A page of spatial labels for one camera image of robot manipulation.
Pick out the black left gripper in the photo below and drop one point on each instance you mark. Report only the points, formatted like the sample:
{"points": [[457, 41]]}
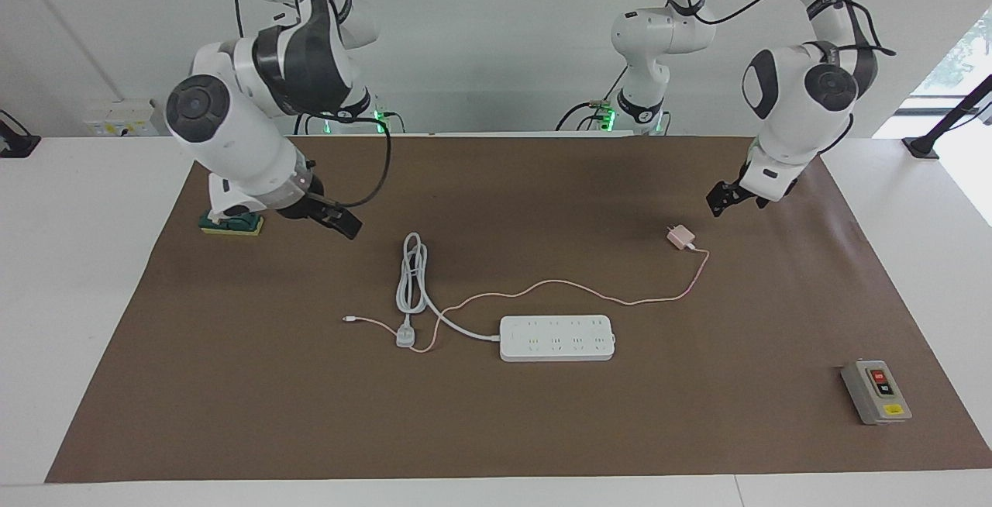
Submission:
{"points": [[745, 185]]}

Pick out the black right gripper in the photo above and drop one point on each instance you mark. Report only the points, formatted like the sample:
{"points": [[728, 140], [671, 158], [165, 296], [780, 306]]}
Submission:
{"points": [[306, 208]]}

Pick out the pink charger adapter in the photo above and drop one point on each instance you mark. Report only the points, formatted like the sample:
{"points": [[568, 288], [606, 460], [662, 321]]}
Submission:
{"points": [[680, 237]]}

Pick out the white power strip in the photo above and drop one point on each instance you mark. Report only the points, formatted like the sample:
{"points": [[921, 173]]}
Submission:
{"points": [[542, 344]]}

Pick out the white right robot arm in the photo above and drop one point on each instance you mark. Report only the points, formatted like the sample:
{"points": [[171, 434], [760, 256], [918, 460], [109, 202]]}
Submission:
{"points": [[232, 143]]}

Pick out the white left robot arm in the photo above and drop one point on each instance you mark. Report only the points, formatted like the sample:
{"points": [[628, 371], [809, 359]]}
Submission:
{"points": [[790, 104]]}

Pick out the brown table mat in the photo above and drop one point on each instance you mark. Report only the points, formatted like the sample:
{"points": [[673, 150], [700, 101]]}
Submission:
{"points": [[310, 414]]}

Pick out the black slanted stand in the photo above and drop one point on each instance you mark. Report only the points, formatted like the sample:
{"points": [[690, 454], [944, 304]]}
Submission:
{"points": [[922, 146]]}

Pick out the bright window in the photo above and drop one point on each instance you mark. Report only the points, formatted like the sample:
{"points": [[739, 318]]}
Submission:
{"points": [[969, 57]]}

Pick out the green knife switch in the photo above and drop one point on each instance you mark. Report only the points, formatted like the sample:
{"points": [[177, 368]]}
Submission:
{"points": [[232, 228]]}

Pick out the grey on-off switch box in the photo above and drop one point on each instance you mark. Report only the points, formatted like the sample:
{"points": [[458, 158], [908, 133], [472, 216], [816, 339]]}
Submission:
{"points": [[876, 394]]}

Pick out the white wall socket box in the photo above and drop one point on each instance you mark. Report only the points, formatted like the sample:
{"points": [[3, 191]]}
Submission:
{"points": [[120, 115]]}

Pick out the black clamp bracket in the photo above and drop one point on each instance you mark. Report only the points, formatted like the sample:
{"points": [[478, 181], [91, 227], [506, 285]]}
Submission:
{"points": [[15, 146]]}

